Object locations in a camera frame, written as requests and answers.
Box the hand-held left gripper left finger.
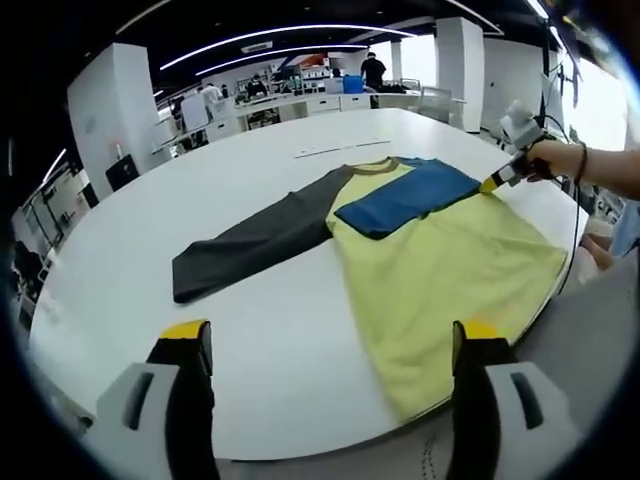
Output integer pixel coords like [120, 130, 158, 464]
[93, 318, 219, 480]

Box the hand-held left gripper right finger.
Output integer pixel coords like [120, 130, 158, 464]
[447, 319, 585, 480]

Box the yellow blue grey garment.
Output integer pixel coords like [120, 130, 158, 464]
[171, 155, 569, 422]

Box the person's right hand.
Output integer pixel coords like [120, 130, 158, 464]
[519, 139, 581, 184]

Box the white square pillar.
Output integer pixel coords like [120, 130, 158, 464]
[67, 42, 159, 199]
[434, 17, 485, 134]

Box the grey office chair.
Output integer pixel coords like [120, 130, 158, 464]
[418, 85, 454, 124]

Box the person's leg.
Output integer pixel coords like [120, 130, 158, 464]
[582, 232, 616, 284]

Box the person's blue clothing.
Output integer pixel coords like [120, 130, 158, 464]
[612, 203, 640, 257]

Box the long white counter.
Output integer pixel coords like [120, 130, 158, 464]
[154, 91, 427, 151]

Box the black metal rack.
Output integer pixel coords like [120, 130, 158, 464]
[11, 197, 64, 302]

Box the black low cabinet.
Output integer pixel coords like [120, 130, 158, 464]
[104, 153, 141, 193]

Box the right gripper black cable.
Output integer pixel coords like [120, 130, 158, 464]
[542, 113, 590, 301]

